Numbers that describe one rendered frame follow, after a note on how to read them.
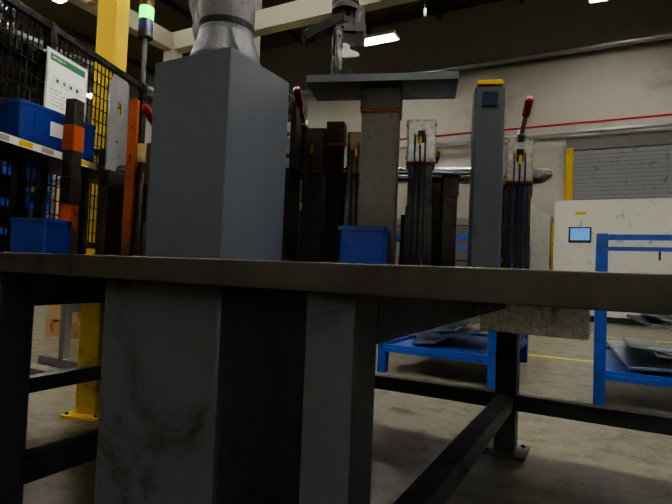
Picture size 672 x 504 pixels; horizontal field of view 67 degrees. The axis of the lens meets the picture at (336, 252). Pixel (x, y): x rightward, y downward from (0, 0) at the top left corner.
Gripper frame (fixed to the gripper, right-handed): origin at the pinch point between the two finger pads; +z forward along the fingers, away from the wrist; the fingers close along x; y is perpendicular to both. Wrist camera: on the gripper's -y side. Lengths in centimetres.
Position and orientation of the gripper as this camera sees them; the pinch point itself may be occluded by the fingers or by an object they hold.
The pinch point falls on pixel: (334, 81)
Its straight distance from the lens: 138.9
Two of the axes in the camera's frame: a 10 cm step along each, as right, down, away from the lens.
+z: -0.4, 10.0, -0.4
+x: -1.0, 0.3, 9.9
